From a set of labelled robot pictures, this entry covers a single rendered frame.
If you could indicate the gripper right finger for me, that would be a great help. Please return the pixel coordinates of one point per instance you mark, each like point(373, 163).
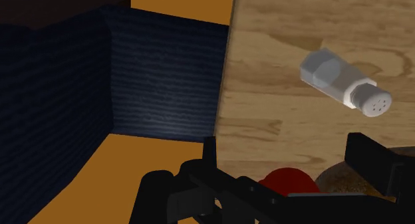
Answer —
point(376, 163)

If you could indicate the clear salt shaker grey cap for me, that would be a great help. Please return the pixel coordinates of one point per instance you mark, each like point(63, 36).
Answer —
point(340, 79)

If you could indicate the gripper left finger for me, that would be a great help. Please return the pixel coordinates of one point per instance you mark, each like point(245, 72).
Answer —
point(194, 191)

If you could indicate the red round fruit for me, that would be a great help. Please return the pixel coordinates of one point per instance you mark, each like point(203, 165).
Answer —
point(288, 181)

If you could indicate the brown round bread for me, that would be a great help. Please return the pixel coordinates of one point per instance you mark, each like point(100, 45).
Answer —
point(340, 181)

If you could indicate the dark blue robot stand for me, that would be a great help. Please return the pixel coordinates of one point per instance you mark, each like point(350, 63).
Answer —
point(162, 80)

